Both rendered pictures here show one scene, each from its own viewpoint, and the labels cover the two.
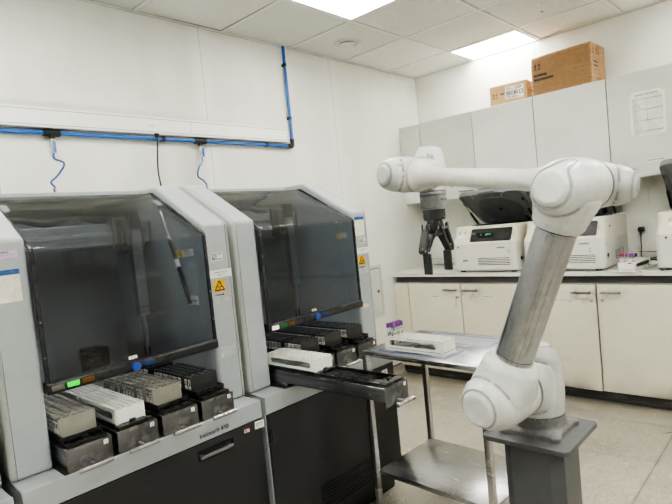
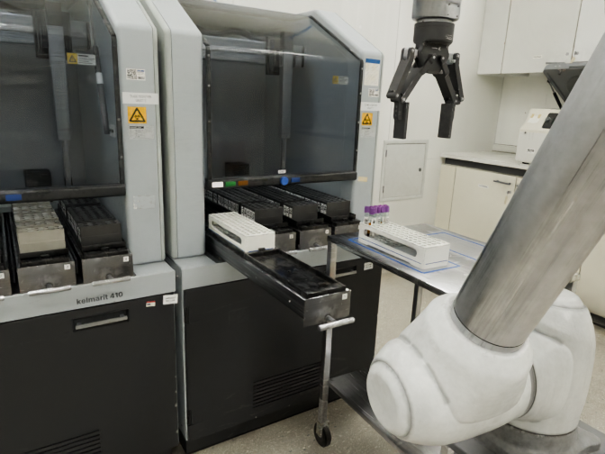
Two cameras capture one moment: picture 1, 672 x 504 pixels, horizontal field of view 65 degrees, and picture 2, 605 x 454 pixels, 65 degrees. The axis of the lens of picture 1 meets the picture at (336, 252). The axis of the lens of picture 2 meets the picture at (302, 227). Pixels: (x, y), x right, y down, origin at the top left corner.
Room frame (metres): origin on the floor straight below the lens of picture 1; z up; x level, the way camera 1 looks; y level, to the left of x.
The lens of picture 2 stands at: (0.80, -0.35, 1.25)
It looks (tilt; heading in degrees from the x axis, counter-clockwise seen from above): 15 degrees down; 14
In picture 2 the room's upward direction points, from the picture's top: 2 degrees clockwise
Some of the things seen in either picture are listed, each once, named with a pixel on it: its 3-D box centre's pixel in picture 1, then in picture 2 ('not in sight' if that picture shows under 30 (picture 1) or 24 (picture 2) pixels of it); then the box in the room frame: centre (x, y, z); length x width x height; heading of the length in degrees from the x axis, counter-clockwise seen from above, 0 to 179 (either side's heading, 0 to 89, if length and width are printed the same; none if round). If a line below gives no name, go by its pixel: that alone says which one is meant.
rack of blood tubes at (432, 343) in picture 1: (419, 343); (401, 241); (2.21, -0.31, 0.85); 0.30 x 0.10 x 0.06; 45
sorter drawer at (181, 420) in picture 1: (136, 402); (38, 242); (2.00, 0.82, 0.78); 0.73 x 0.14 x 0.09; 47
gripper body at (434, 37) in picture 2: (434, 222); (431, 48); (1.81, -0.35, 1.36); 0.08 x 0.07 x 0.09; 137
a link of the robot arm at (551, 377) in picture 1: (533, 375); (534, 349); (1.59, -0.56, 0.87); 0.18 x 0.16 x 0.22; 131
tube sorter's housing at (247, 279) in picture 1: (261, 343); (236, 202); (2.71, 0.43, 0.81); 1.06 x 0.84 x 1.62; 47
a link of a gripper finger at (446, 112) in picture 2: (447, 259); (446, 121); (1.85, -0.39, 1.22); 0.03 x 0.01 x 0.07; 47
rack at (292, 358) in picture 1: (298, 360); (239, 231); (2.18, 0.20, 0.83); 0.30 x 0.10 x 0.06; 47
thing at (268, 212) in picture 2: (308, 346); (267, 216); (2.36, 0.16, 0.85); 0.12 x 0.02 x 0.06; 137
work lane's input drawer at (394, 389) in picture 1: (331, 379); (266, 264); (2.06, 0.07, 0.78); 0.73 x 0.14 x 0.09; 47
